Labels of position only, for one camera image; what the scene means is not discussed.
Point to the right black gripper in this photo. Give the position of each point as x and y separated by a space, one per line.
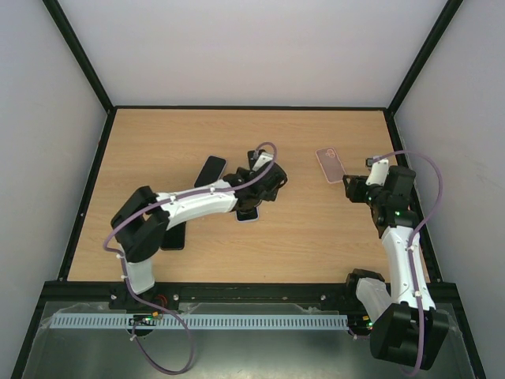
353 188

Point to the slotted grey cable duct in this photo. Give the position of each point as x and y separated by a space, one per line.
201 322

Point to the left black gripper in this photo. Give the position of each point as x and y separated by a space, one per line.
271 196

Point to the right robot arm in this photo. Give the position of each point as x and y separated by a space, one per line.
406 327

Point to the black phone in black case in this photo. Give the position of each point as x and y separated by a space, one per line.
174 238

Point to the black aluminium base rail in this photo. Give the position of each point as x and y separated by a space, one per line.
326 296

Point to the pink phone case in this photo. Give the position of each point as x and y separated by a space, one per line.
330 164

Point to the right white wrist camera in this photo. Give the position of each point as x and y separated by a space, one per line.
379 168

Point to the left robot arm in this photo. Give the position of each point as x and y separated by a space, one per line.
141 224

